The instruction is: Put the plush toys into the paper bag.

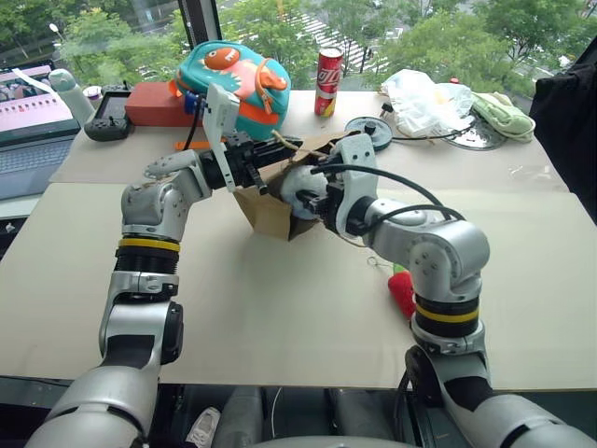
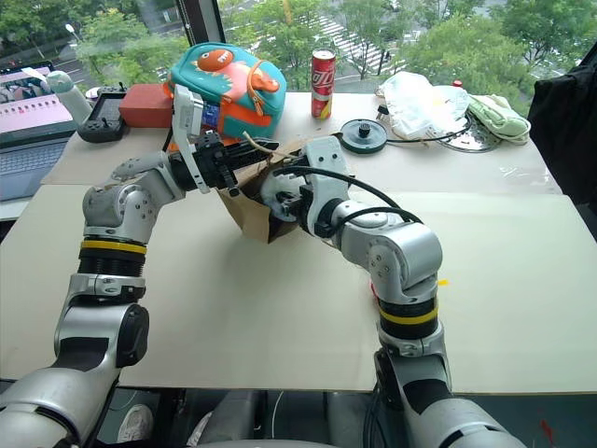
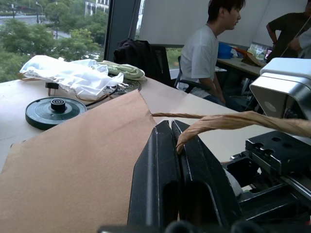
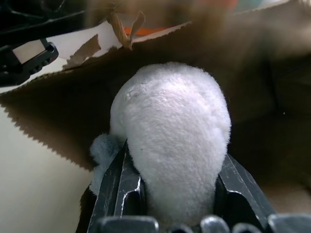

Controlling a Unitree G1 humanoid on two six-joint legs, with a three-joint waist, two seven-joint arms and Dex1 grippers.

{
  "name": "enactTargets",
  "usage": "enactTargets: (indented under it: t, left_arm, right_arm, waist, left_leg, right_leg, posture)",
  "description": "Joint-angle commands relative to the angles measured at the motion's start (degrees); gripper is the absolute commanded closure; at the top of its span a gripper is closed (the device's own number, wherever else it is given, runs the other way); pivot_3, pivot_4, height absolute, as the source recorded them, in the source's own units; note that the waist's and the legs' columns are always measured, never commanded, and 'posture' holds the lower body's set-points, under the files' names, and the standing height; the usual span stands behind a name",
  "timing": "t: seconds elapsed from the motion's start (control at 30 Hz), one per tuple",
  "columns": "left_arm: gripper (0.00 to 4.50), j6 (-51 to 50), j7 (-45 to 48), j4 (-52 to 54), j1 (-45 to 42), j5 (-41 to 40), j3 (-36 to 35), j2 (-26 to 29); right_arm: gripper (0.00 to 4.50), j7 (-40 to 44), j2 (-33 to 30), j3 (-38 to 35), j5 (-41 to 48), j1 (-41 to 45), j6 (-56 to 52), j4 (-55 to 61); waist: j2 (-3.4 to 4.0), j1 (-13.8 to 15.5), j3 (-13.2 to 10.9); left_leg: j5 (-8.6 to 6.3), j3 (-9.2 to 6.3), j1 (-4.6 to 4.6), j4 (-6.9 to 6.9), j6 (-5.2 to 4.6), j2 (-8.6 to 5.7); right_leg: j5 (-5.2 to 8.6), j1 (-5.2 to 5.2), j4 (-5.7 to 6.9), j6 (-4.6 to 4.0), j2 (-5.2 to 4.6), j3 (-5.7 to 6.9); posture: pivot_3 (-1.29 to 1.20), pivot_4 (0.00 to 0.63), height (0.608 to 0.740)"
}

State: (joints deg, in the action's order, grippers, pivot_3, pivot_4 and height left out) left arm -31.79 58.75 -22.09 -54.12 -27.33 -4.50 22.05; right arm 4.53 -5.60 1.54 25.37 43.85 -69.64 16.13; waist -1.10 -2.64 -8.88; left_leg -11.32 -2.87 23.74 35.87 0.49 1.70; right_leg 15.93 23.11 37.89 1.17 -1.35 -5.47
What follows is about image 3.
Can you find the dark window frame pillar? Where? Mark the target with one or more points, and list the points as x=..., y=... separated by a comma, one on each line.
x=120, y=26

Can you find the black office chair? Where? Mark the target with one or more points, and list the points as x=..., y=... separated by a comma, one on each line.
x=167, y=68

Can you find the green striped cloth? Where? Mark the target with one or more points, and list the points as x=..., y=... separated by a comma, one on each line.
x=126, y=70

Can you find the person in dark shirt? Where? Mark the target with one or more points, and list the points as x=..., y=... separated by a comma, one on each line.
x=289, y=34

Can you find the person in white t-shirt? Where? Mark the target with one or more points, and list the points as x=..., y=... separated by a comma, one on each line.
x=201, y=55

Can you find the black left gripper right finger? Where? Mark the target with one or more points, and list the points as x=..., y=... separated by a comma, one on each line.
x=201, y=174

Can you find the crumpled brown paper bag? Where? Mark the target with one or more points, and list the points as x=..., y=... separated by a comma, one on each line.
x=251, y=59

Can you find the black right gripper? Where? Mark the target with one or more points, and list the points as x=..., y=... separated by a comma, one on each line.
x=279, y=155

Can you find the black power plug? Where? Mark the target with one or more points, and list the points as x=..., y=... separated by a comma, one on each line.
x=52, y=87

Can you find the brown paper bag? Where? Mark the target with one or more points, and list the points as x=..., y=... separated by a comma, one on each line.
x=251, y=59
x=73, y=170

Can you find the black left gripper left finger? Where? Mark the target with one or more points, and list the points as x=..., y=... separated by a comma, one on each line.
x=155, y=170

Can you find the person in grey sleeve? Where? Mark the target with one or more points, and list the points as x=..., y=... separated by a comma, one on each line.
x=303, y=41

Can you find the white plastic bag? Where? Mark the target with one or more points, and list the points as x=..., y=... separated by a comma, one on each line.
x=70, y=75

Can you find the black backpack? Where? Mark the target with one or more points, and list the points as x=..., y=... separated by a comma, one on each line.
x=136, y=58

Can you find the dark green kettle base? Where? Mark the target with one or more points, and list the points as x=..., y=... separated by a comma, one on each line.
x=54, y=114

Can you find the blue container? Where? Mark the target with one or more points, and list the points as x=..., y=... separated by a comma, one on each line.
x=224, y=50

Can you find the light wooden desk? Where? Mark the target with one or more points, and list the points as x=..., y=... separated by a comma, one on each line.
x=240, y=66

